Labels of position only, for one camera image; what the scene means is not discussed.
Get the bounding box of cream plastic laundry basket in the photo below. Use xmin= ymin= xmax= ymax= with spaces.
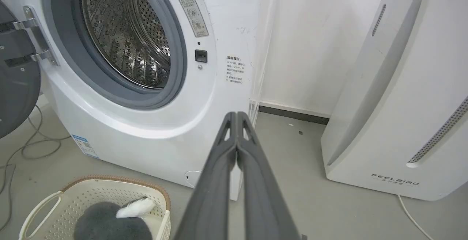
xmin=19 ymin=175 xmax=171 ymax=240

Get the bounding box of white front-load washing machine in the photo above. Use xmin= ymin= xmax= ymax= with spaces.
xmin=0 ymin=0 xmax=278 ymax=201

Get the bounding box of dark washing machine door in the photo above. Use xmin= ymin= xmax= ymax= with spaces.
xmin=0 ymin=0 xmax=41 ymax=139

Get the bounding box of grey and white plush toy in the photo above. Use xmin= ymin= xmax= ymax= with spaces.
xmin=73 ymin=197 xmax=157 ymax=240

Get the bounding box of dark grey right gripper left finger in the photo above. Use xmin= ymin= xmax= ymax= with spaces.
xmin=173 ymin=111 xmax=238 ymax=240

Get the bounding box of white power cable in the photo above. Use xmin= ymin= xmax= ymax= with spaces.
xmin=397 ymin=195 xmax=434 ymax=240

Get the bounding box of grey floor cable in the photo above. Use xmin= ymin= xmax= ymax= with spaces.
xmin=0 ymin=104 xmax=72 ymax=232

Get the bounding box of white Feelbird air purifier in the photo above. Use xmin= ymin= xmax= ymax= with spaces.
xmin=321 ymin=0 xmax=468 ymax=201

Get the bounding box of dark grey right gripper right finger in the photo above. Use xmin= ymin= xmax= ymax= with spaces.
xmin=237 ymin=111 xmax=302 ymax=240

